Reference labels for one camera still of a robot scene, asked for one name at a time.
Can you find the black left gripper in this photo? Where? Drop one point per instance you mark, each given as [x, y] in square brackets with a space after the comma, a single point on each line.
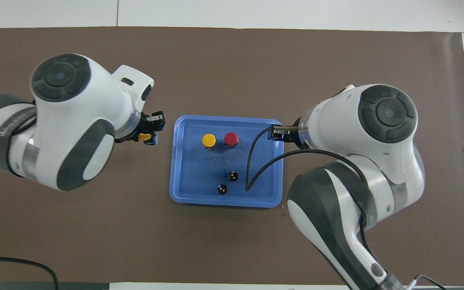
[143, 125]

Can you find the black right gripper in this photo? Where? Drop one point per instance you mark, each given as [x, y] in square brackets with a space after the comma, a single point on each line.
[286, 133]

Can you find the yellow push button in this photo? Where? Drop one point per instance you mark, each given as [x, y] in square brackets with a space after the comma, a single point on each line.
[208, 140]
[144, 137]

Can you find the red push button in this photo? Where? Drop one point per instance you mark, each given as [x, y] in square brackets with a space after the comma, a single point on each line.
[230, 138]

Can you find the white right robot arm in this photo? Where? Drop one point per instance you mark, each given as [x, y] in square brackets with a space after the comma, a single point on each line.
[336, 129]

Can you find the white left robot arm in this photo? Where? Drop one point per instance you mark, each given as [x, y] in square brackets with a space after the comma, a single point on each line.
[79, 104]

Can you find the blue plastic tray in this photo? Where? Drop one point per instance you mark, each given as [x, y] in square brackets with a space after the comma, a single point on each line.
[199, 177]

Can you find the black cylindrical knob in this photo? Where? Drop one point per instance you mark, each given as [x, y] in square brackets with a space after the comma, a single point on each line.
[233, 176]
[222, 189]

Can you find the brown table mat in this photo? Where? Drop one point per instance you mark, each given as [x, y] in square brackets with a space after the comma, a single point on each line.
[224, 60]

